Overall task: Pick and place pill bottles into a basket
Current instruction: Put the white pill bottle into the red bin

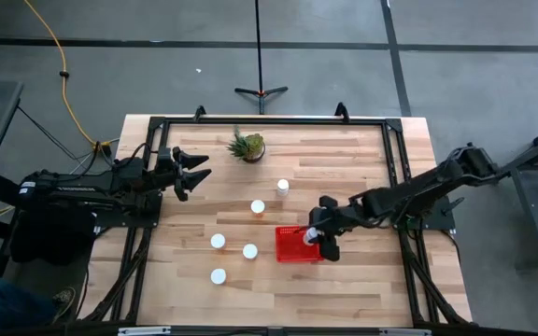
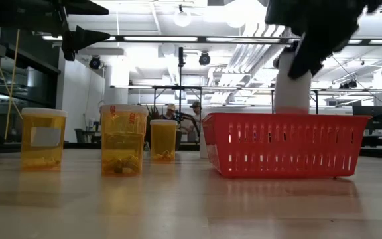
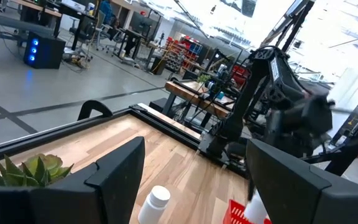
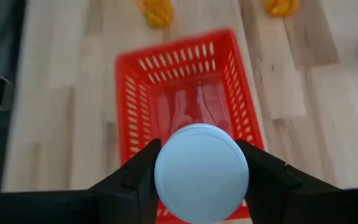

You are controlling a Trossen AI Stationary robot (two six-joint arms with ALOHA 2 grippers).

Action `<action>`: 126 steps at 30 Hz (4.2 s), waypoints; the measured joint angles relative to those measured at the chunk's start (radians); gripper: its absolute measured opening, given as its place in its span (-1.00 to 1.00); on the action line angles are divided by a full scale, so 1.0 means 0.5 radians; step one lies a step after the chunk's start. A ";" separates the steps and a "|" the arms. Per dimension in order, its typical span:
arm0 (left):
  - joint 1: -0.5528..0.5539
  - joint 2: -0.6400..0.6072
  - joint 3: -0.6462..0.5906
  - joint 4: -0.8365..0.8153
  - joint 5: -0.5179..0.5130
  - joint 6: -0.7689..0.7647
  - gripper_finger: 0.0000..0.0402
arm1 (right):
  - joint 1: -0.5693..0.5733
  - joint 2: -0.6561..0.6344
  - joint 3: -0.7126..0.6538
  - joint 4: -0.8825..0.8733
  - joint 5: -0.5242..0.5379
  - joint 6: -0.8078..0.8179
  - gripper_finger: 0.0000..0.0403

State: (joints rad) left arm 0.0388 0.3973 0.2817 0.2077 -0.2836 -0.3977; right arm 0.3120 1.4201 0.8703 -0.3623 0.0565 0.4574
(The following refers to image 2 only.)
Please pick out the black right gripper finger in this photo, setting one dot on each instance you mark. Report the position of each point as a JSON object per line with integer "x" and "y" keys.
{"x": 293, "y": 46}
{"x": 310, "y": 59}

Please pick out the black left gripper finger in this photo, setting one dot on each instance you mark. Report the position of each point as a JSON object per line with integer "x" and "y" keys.
{"x": 81, "y": 7}
{"x": 78, "y": 38}

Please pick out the amber pill bottle red print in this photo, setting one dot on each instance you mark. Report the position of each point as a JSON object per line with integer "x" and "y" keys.
{"x": 123, "y": 146}

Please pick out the amber pill bottle white label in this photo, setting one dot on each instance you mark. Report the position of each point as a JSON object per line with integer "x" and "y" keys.
{"x": 43, "y": 159}

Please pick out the small amber pill bottle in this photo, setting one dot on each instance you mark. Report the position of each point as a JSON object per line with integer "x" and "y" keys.
{"x": 163, "y": 139}

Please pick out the red plastic basket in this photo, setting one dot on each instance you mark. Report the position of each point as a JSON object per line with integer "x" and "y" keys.
{"x": 287, "y": 146}

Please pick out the black spotlight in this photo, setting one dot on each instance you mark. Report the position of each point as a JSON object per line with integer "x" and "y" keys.
{"x": 351, "y": 84}
{"x": 204, "y": 58}
{"x": 95, "y": 62}

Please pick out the linear ceiling light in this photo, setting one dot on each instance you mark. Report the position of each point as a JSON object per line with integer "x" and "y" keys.
{"x": 161, "y": 38}

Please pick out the black computer monitor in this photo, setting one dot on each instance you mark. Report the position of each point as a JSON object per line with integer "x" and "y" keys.
{"x": 373, "y": 114}

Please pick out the dark trash bin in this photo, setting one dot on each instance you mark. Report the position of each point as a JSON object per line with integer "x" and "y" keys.
{"x": 80, "y": 136}

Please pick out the black stand pole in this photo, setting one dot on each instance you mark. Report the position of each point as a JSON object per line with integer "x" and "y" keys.
{"x": 180, "y": 56}

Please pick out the person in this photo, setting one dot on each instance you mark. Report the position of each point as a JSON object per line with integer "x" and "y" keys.
{"x": 170, "y": 112}
{"x": 196, "y": 108}

